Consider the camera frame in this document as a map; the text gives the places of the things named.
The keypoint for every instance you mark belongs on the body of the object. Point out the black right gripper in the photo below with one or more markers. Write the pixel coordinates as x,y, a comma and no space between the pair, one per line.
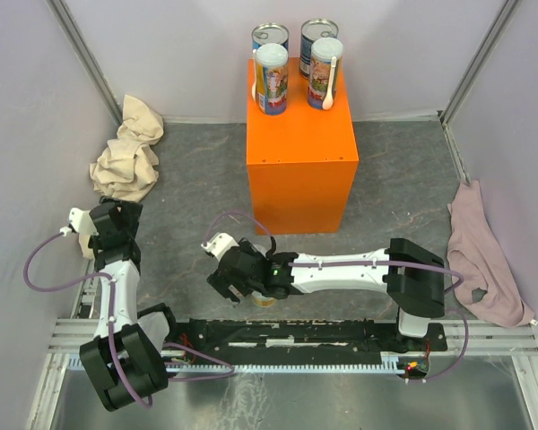
225,284

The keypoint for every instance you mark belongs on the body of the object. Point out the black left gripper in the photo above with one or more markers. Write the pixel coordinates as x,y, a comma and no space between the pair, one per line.
129,212

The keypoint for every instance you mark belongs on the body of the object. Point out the yellow labelled can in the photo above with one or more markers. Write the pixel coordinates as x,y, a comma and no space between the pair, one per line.
271,78

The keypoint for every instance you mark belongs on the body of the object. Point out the colourful can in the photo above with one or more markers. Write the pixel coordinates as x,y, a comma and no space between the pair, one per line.
324,65

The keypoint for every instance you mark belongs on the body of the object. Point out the blue tall tin can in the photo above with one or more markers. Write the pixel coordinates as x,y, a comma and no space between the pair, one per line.
270,32

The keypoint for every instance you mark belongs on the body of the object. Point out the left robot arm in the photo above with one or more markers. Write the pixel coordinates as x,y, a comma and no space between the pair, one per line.
123,361

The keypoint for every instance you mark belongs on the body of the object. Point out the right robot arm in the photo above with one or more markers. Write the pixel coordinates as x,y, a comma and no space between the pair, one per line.
411,275

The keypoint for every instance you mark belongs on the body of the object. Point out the orange box counter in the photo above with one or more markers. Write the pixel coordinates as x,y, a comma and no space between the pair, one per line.
301,164

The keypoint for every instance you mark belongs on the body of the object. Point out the grey lid can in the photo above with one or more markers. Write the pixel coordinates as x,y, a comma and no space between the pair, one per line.
260,248

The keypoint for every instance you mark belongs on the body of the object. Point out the yellow can white lid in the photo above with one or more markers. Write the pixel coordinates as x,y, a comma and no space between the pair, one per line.
262,301

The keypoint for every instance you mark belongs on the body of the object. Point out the beige crumpled cloth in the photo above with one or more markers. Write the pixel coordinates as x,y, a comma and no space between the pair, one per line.
126,169

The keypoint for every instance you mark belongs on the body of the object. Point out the mauve crumpled cloth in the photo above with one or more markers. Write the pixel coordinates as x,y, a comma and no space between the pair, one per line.
489,290

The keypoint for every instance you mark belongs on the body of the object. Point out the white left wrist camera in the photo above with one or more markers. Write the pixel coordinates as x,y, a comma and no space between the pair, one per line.
80,222

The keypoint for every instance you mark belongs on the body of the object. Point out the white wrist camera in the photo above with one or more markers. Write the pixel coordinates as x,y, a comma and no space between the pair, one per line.
80,222
219,245

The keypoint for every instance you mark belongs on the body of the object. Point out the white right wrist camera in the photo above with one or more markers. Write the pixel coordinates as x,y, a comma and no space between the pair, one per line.
219,245

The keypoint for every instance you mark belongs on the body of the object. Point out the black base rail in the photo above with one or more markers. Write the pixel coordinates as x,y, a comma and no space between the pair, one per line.
297,342

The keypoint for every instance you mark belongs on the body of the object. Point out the light blue cable duct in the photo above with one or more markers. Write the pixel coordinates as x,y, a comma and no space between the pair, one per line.
388,365

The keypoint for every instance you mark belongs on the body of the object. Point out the aluminium frame post left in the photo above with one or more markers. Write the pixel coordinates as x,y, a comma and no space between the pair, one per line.
70,28

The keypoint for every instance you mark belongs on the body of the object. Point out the aluminium frame post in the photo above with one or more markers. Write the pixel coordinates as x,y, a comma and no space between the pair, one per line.
479,59
70,28

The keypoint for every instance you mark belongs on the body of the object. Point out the aluminium frame post right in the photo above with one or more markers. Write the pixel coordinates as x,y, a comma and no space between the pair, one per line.
479,59

